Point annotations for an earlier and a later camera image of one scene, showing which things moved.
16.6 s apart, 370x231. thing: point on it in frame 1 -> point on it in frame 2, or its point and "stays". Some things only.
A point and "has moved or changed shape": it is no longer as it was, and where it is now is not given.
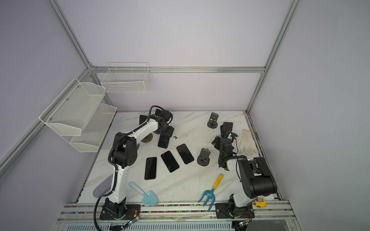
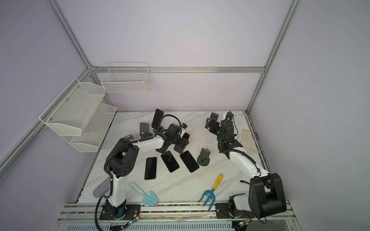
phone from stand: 169,161 stays
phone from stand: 150,170 stays
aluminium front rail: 85,213 stays
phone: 142,118 -> 183,142
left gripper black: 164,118 -> 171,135
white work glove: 246,144 stays
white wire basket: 126,77 stays
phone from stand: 185,153 has moved or changed shape
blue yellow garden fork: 209,194 stays
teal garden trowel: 150,198 stays
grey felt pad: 103,187 stays
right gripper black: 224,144 -> 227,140
